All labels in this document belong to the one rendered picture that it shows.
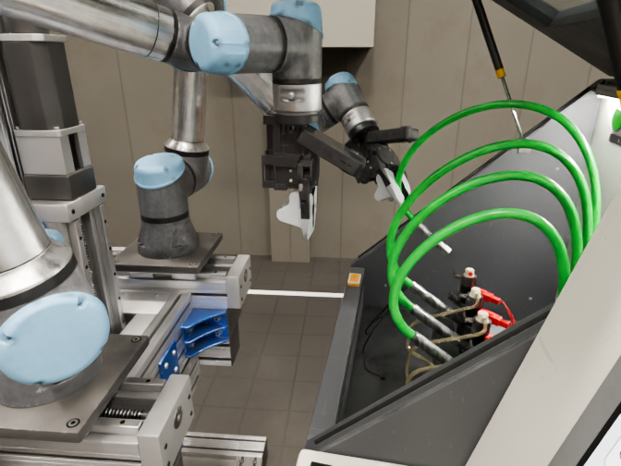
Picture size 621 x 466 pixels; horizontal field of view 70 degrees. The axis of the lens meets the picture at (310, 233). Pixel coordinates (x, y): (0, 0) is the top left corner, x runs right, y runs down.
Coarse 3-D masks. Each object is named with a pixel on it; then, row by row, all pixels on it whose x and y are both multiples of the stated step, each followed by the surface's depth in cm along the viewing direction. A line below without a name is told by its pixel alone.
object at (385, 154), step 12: (360, 132) 102; (348, 144) 105; (360, 144) 103; (372, 144) 101; (384, 144) 100; (372, 156) 98; (384, 156) 98; (396, 156) 102; (372, 168) 99; (360, 180) 101; (372, 180) 103
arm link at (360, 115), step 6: (354, 108) 102; (360, 108) 102; (366, 108) 102; (348, 114) 102; (354, 114) 102; (360, 114) 101; (366, 114) 102; (372, 114) 103; (342, 120) 104; (348, 120) 102; (354, 120) 101; (360, 120) 101; (366, 120) 101; (372, 120) 102; (348, 126) 102; (354, 126) 101; (348, 132) 103
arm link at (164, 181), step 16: (144, 160) 107; (160, 160) 107; (176, 160) 106; (144, 176) 103; (160, 176) 103; (176, 176) 105; (192, 176) 113; (144, 192) 104; (160, 192) 104; (176, 192) 106; (192, 192) 117; (144, 208) 106; (160, 208) 106; (176, 208) 107
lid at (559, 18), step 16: (496, 0) 98; (512, 0) 93; (528, 0) 91; (544, 0) 84; (560, 0) 79; (576, 0) 74; (592, 0) 69; (528, 16) 94; (544, 16) 93; (560, 16) 88; (576, 16) 80; (592, 16) 72; (544, 32) 99; (560, 32) 91; (576, 32) 84; (592, 32) 78; (576, 48) 96; (592, 48) 88; (592, 64) 100; (608, 64) 92
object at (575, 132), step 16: (464, 112) 84; (544, 112) 77; (432, 128) 89; (576, 128) 75; (416, 144) 91; (592, 160) 75; (400, 176) 96; (592, 176) 76; (592, 192) 77; (592, 208) 78
